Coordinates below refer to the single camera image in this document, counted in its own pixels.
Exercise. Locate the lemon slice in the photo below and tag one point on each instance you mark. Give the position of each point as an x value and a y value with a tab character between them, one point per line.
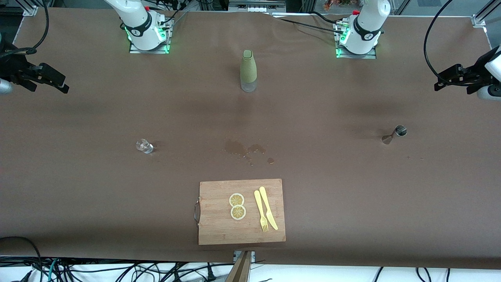
236	199
238	212

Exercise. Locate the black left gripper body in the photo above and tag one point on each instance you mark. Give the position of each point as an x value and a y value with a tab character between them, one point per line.
478	73

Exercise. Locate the small clear glass cup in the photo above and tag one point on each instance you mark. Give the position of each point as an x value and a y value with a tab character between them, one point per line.
144	146

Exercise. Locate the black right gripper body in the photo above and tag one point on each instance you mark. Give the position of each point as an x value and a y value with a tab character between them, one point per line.
11	67

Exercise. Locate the wooden cutting board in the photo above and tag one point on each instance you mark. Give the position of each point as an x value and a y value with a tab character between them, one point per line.
242	231

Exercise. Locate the brown table cover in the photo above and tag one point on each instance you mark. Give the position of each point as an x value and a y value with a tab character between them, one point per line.
352	196

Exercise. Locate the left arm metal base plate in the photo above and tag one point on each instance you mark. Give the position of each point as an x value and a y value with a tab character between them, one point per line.
356	56

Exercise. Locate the wooden post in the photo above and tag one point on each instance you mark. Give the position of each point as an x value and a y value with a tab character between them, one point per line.
240	270

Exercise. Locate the green sleeved glass bottle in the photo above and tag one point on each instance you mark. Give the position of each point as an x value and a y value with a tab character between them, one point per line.
248	70

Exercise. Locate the yellow plastic fork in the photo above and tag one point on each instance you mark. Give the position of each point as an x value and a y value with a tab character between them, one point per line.
260	211

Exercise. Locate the steel jigger measuring cup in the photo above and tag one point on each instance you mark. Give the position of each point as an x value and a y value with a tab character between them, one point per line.
395	134

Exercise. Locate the yellow plastic knife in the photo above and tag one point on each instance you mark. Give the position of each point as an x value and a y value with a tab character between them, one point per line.
267	209

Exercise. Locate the aluminium frame corner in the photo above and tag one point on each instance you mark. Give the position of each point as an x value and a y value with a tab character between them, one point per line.
30	7
483	15

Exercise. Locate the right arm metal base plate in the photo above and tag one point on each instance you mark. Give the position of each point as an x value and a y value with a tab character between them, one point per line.
150	50

